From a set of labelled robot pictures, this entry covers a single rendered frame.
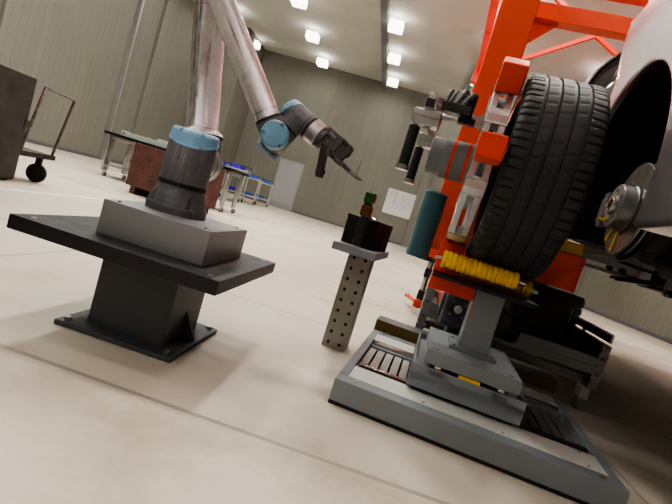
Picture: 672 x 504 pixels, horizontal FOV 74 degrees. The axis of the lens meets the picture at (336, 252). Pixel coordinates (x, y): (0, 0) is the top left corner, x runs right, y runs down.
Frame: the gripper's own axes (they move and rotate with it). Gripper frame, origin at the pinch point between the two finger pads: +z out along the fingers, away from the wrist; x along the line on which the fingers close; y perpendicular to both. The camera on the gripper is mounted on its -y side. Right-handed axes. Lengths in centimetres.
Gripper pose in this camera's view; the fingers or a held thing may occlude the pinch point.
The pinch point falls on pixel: (357, 179)
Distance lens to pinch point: 162.5
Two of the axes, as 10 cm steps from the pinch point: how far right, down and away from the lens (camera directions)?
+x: 1.5, -0.5, 9.9
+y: 6.7, -7.3, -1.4
